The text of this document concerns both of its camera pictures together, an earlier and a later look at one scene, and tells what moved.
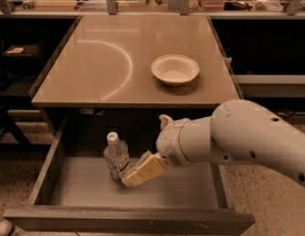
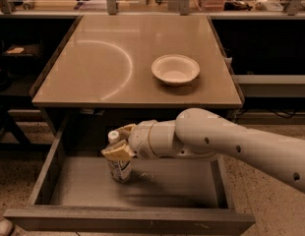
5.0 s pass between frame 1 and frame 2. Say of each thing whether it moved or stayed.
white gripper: moved
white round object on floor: stayed
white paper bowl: stayed
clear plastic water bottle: stayed
